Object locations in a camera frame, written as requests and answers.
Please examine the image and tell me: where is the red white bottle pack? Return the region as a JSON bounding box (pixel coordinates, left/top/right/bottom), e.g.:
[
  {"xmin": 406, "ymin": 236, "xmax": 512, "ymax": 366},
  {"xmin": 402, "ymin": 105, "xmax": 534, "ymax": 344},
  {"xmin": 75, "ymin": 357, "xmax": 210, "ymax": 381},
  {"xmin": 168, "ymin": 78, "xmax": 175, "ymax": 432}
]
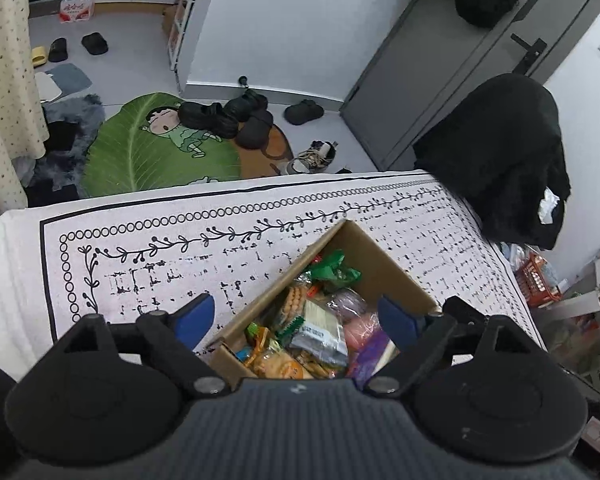
[{"xmin": 58, "ymin": 0, "xmax": 96, "ymax": 26}]

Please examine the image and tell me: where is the black patterned white blanket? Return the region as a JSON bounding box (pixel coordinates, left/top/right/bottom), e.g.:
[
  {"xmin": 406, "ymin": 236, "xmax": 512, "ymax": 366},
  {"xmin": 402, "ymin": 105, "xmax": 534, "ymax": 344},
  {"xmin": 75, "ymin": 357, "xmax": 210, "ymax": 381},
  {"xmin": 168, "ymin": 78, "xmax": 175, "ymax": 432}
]
[{"xmin": 39, "ymin": 172, "xmax": 549, "ymax": 362}]

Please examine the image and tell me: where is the cream dotted cloth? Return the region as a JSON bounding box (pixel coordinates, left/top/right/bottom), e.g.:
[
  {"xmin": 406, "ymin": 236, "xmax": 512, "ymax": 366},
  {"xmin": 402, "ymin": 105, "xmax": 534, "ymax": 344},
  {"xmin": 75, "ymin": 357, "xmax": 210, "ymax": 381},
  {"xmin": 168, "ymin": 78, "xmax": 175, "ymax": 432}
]
[{"xmin": 0, "ymin": 0, "xmax": 51, "ymax": 216}]

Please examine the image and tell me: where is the green crinkled snack packet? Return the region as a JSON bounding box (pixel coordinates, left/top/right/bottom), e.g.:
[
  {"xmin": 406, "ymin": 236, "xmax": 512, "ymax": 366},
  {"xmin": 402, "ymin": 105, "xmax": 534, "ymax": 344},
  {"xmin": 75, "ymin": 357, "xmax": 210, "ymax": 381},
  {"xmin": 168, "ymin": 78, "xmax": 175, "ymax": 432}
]
[{"xmin": 309, "ymin": 249, "xmax": 362, "ymax": 284}]

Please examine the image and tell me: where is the grey door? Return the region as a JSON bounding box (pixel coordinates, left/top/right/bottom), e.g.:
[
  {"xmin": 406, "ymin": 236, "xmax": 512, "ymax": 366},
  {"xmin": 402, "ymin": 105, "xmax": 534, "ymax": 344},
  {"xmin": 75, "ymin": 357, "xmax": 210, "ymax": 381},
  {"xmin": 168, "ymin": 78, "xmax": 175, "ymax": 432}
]
[{"xmin": 340, "ymin": 0, "xmax": 600, "ymax": 174}]

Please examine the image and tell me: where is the brown cardboard box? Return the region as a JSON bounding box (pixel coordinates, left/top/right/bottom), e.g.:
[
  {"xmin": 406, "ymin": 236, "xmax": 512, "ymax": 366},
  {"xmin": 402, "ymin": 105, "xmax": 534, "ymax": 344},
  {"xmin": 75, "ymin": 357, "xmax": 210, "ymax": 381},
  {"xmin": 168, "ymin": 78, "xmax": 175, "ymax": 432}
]
[{"xmin": 200, "ymin": 219, "xmax": 441, "ymax": 392}]

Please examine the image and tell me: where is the white crumpled tissue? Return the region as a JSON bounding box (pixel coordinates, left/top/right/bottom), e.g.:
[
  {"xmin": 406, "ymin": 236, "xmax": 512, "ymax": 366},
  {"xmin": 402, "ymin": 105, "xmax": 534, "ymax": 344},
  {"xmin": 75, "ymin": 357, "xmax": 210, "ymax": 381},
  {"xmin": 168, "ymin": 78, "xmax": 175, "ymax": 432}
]
[{"xmin": 536, "ymin": 187, "xmax": 561, "ymax": 225}]

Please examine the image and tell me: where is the red plastic basket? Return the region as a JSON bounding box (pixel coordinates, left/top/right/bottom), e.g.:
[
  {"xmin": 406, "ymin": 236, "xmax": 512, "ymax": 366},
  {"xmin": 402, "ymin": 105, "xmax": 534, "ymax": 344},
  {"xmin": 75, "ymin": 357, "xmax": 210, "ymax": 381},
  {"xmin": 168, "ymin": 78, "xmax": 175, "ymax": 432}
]
[{"xmin": 512, "ymin": 252, "xmax": 564, "ymax": 309}]

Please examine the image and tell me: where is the laced sneaker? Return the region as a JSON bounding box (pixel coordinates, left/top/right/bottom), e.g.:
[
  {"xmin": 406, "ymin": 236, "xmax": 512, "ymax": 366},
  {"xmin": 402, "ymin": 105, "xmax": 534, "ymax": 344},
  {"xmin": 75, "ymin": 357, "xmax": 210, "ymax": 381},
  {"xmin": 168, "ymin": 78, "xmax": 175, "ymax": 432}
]
[{"xmin": 285, "ymin": 139, "xmax": 339, "ymax": 175}]

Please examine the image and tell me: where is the green leaf cartoon rug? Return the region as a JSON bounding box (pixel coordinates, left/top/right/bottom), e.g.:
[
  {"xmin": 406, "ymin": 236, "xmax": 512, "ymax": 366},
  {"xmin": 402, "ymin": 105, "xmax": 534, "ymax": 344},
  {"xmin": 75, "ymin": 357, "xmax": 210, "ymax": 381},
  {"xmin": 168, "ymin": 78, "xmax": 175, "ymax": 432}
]
[{"xmin": 82, "ymin": 91, "xmax": 294, "ymax": 199}]

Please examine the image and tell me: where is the black coat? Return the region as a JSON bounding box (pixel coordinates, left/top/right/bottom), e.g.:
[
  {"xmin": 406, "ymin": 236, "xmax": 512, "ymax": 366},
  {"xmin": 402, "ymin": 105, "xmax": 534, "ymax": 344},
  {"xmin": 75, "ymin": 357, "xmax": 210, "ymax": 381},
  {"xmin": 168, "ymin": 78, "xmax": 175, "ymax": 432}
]
[{"xmin": 412, "ymin": 73, "xmax": 572, "ymax": 251}]

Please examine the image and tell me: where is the purple white wafer packet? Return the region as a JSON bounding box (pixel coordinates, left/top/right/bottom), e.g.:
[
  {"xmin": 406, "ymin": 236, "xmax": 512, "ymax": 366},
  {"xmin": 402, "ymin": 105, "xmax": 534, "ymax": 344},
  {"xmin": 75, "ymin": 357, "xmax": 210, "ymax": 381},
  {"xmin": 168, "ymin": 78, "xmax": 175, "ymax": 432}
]
[{"xmin": 352, "ymin": 329, "xmax": 400, "ymax": 389}]

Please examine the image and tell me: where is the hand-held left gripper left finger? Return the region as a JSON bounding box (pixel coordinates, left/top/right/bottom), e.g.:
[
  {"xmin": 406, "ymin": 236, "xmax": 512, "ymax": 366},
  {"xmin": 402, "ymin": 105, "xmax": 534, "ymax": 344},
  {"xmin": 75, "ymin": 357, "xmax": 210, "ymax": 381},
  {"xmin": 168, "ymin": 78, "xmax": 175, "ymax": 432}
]
[{"xmin": 55, "ymin": 293, "xmax": 232, "ymax": 397}]

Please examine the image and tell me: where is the clear purple snack packet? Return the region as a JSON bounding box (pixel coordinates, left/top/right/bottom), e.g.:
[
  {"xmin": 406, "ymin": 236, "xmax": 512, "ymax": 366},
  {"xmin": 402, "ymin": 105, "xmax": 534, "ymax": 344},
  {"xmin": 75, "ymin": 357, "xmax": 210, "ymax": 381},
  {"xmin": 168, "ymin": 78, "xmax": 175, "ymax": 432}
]
[{"xmin": 329, "ymin": 287, "xmax": 369, "ymax": 321}]

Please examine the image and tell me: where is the grey floor mat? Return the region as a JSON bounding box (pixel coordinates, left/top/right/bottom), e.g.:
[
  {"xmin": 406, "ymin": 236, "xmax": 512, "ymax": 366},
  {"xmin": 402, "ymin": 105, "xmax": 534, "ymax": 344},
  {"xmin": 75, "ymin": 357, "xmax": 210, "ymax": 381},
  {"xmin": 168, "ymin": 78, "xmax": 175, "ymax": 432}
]
[{"xmin": 44, "ymin": 63, "xmax": 94, "ymax": 96}]

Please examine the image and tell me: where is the black door handle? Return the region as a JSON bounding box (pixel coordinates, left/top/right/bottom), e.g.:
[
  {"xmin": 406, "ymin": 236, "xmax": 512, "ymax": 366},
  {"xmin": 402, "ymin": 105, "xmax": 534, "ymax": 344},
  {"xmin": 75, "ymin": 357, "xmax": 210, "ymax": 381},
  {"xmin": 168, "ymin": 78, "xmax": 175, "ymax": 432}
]
[{"xmin": 509, "ymin": 33, "xmax": 549, "ymax": 76}]

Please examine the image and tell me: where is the pink snack packet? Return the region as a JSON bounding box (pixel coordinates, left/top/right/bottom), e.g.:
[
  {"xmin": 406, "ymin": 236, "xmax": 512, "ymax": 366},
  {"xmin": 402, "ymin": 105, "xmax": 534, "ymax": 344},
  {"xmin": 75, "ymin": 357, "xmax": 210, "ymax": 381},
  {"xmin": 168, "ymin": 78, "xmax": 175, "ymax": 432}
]
[{"xmin": 342, "ymin": 311, "xmax": 381, "ymax": 356}]

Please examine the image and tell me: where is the white striped snack packet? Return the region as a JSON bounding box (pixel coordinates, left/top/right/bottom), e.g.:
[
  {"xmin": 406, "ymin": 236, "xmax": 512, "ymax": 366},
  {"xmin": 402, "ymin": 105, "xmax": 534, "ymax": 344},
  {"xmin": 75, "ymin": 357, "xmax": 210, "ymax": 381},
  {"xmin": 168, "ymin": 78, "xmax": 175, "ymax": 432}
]
[{"xmin": 289, "ymin": 299, "xmax": 350, "ymax": 369}]

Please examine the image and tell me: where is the orange cracker packet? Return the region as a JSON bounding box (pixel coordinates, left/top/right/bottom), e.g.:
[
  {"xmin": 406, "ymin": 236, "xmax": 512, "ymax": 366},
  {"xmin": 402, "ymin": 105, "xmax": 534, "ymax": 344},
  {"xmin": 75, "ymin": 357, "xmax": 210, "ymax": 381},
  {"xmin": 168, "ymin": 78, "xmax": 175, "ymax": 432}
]
[{"xmin": 252, "ymin": 347, "xmax": 331, "ymax": 381}]

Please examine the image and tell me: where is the white desk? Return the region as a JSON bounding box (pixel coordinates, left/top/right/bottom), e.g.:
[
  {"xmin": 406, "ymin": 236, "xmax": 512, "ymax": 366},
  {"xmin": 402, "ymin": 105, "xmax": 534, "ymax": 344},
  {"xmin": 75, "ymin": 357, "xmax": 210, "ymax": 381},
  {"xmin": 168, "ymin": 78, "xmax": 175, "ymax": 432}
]
[{"xmin": 530, "ymin": 254, "xmax": 600, "ymax": 412}]

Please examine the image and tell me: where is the white bed sheet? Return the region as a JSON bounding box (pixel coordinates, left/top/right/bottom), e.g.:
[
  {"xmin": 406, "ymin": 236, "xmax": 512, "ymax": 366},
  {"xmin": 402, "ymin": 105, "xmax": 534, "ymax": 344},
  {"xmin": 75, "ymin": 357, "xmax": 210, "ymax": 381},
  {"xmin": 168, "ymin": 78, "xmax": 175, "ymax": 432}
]
[{"xmin": 0, "ymin": 209, "xmax": 57, "ymax": 382}]

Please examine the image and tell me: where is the round cookie packet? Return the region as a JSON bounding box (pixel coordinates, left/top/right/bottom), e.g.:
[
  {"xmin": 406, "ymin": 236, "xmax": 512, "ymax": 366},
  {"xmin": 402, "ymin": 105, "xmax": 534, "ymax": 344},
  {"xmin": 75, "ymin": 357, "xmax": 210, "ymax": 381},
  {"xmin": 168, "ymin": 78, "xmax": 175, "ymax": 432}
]
[{"xmin": 274, "ymin": 282, "xmax": 327, "ymax": 342}]

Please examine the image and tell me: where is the fluffy dark grey rug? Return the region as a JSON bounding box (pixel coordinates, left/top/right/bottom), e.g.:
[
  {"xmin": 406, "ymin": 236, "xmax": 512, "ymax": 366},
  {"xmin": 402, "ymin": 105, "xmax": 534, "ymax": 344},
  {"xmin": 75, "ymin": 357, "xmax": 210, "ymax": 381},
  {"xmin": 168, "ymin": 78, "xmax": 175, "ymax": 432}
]
[{"xmin": 27, "ymin": 93, "xmax": 106, "ymax": 206}]

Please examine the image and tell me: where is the black chunky shoe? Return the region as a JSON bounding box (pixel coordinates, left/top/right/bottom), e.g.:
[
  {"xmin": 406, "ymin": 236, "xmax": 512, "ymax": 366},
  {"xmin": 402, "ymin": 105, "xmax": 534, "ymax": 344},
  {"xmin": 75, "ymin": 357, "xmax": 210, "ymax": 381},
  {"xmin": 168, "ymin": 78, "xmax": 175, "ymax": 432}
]
[
  {"xmin": 223, "ymin": 90, "xmax": 269, "ymax": 121},
  {"xmin": 237, "ymin": 109, "xmax": 275, "ymax": 150},
  {"xmin": 178, "ymin": 101, "xmax": 239, "ymax": 140}
]

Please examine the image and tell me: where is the white narrow rack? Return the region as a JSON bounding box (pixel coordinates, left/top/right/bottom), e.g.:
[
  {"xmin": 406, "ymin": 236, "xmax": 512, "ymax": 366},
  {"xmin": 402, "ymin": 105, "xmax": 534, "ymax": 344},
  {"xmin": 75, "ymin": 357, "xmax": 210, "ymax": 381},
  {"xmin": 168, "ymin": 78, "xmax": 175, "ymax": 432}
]
[{"xmin": 167, "ymin": 0, "xmax": 212, "ymax": 94}]

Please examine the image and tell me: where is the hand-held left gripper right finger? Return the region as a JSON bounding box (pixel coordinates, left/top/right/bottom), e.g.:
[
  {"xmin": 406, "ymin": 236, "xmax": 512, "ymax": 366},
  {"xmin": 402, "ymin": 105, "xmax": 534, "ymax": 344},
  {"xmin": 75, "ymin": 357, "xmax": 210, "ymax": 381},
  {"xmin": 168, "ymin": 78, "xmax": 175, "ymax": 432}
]
[{"xmin": 366, "ymin": 295, "xmax": 549, "ymax": 397}]

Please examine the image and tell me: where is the white floor mat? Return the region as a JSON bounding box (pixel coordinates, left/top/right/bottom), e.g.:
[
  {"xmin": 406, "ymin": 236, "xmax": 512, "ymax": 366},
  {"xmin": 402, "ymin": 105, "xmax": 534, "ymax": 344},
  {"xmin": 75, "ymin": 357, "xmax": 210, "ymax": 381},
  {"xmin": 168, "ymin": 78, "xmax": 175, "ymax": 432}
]
[{"xmin": 33, "ymin": 72, "xmax": 64, "ymax": 104}]

